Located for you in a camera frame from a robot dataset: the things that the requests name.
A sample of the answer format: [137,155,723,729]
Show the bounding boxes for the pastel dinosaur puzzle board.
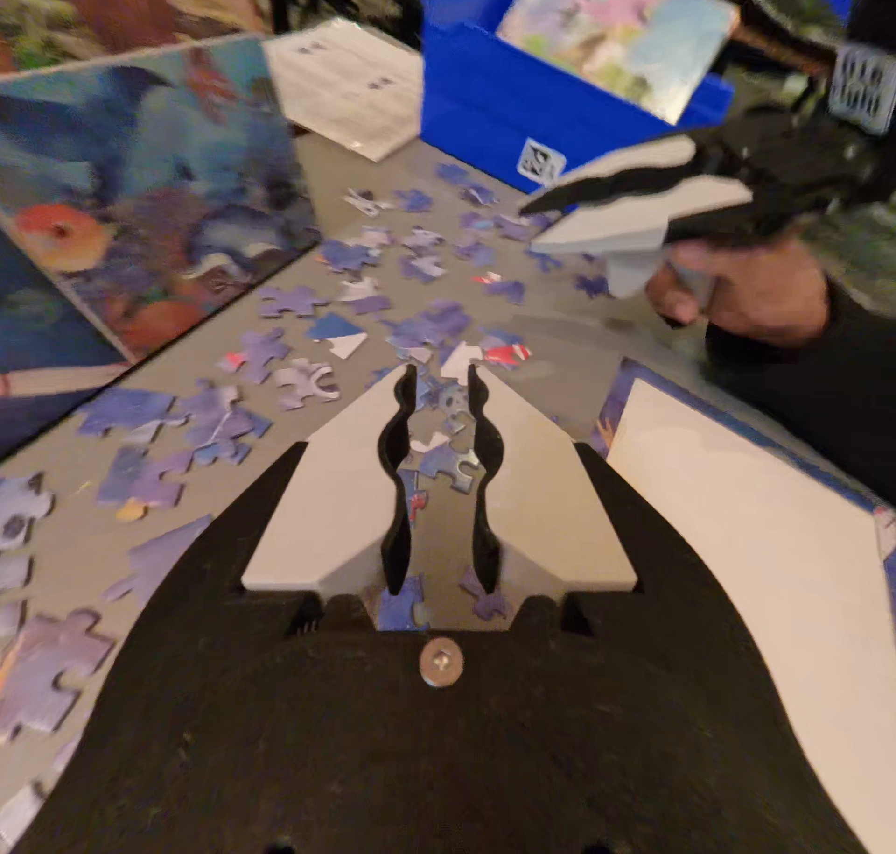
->
[496,0,742,127]

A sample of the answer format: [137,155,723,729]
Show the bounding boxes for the red striped puzzle piece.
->
[483,339,533,372]

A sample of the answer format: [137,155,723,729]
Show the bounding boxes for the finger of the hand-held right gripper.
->
[519,134,700,214]
[529,179,755,300]

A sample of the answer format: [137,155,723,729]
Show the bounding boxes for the blue plastic bin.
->
[419,0,736,195]

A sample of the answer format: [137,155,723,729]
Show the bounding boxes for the white puzzle frame blue border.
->
[591,357,896,854]

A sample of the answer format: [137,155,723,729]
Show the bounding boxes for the black white square tag sticker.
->
[517,138,567,186]

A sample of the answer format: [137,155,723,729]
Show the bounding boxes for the person's right hand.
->
[644,241,832,348]

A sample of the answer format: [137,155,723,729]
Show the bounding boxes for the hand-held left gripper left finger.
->
[240,362,420,601]

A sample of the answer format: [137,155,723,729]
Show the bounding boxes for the purple puzzle pieces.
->
[0,161,610,848]

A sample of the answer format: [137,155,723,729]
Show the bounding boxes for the person's right forearm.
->
[703,276,896,508]

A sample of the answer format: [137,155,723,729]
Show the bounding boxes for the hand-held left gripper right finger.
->
[466,364,639,599]

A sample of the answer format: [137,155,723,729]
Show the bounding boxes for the white instruction sheet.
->
[262,17,428,163]

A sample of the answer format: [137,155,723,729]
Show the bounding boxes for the four-picture animal picture board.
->
[0,0,323,459]

